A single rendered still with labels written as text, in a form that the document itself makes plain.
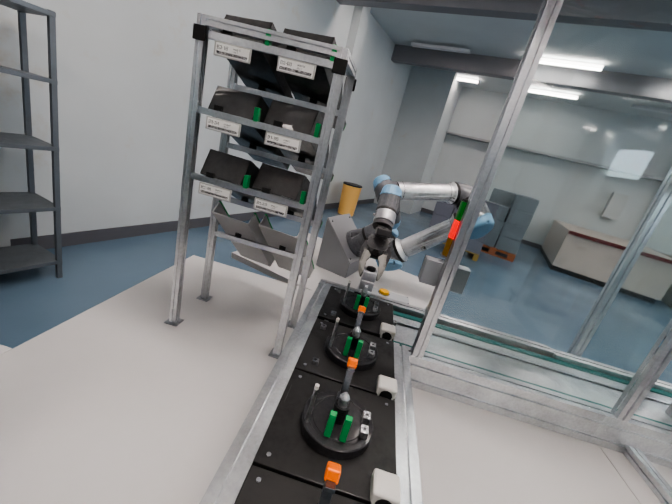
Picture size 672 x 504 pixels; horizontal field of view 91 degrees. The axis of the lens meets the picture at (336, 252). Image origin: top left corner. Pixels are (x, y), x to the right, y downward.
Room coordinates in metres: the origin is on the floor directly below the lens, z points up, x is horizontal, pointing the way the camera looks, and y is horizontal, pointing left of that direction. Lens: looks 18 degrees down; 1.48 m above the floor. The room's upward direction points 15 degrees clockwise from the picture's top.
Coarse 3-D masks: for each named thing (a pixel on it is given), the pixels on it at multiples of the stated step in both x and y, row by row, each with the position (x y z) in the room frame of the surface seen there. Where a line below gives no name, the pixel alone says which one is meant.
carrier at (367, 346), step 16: (320, 320) 0.86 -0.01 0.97; (336, 320) 0.71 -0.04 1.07; (320, 336) 0.78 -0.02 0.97; (336, 336) 0.77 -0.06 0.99; (352, 336) 0.73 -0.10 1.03; (368, 336) 0.84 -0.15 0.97; (304, 352) 0.69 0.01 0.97; (320, 352) 0.71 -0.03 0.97; (336, 352) 0.70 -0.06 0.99; (352, 352) 0.71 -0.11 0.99; (368, 352) 0.72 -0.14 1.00; (384, 352) 0.78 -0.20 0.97; (304, 368) 0.63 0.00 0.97; (320, 368) 0.65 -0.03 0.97; (336, 368) 0.66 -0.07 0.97; (368, 368) 0.69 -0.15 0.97; (384, 368) 0.71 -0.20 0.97; (352, 384) 0.62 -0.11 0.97; (368, 384) 0.64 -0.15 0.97; (384, 384) 0.63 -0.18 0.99
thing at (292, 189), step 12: (264, 168) 0.89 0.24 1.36; (276, 168) 0.88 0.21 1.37; (264, 180) 0.87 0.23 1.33; (276, 180) 0.87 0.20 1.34; (288, 180) 0.86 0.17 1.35; (300, 180) 0.86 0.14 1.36; (276, 192) 0.85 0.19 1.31; (288, 192) 0.85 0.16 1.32; (300, 192) 0.85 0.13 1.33; (300, 216) 1.00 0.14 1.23; (312, 216) 0.98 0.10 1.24
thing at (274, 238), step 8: (264, 216) 0.96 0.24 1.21; (264, 224) 0.96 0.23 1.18; (264, 232) 0.96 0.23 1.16; (272, 232) 0.94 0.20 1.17; (280, 232) 0.92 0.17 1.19; (272, 240) 0.98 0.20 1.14; (280, 240) 0.96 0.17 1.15; (288, 240) 0.93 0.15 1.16; (296, 240) 0.91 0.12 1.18; (288, 248) 0.98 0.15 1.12; (280, 256) 1.05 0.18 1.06; (280, 264) 1.10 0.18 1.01; (288, 264) 1.07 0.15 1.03; (312, 264) 1.10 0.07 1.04
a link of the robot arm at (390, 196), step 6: (384, 186) 1.21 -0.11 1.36; (390, 186) 1.19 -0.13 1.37; (396, 186) 1.20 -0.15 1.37; (384, 192) 1.18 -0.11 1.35; (390, 192) 1.17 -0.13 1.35; (396, 192) 1.18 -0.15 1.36; (384, 198) 1.16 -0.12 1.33; (390, 198) 1.16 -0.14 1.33; (396, 198) 1.17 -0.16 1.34; (378, 204) 1.16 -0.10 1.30; (384, 204) 1.14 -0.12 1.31; (390, 204) 1.14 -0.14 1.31; (396, 204) 1.16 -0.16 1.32; (396, 210) 1.15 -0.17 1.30
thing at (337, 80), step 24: (216, 24) 0.81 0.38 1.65; (240, 24) 0.81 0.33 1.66; (312, 48) 0.80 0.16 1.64; (336, 48) 0.79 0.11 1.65; (192, 72) 0.82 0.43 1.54; (192, 96) 0.82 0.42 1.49; (336, 96) 0.79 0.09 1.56; (192, 120) 0.82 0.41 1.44; (192, 144) 0.82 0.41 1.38; (336, 144) 0.96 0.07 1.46; (192, 168) 0.83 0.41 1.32; (192, 192) 0.84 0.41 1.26; (312, 192) 0.80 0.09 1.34; (312, 240) 0.97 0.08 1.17; (288, 288) 0.79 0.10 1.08; (288, 312) 0.79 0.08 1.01
